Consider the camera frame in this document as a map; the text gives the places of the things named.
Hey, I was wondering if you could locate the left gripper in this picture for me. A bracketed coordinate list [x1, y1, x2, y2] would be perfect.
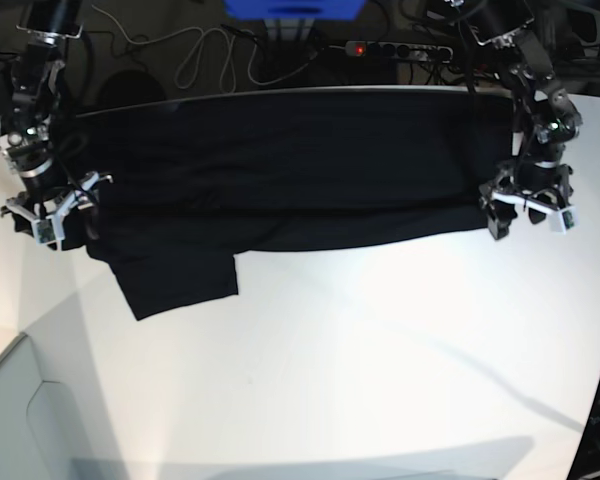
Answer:
[479, 159, 573, 241]

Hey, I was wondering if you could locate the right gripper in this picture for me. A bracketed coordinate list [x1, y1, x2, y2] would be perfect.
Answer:
[0, 159, 113, 224]

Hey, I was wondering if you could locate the black T-shirt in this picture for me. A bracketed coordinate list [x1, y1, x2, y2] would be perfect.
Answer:
[59, 90, 513, 320]

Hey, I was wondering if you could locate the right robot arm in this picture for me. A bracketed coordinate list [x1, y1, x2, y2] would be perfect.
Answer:
[0, 1, 104, 225]

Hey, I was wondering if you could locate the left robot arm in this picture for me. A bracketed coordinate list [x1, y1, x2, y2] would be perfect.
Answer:
[446, 1, 582, 240]

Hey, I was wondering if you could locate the white power strip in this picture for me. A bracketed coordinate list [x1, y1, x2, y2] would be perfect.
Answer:
[344, 41, 454, 64]

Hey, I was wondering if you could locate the grey side panel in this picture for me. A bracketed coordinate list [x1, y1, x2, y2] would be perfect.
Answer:
[0, 334, 131, 479]

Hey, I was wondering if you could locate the blue box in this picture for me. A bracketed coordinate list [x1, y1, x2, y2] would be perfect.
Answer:
[224, 0, 366, 21]

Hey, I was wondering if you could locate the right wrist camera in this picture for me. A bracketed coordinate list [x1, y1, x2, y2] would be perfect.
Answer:
[32, 215, 65, 249]

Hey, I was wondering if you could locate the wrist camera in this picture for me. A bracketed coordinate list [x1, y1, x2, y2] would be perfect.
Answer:
[32, 215, 65, 249]
[549, 206, 578, 234]

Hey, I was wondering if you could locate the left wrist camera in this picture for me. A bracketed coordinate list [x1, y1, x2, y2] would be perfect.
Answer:
[549, 206, 578, 234]

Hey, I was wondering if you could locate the grey looped cable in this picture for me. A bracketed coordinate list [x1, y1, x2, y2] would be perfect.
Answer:
[88, 0, 312, 92]

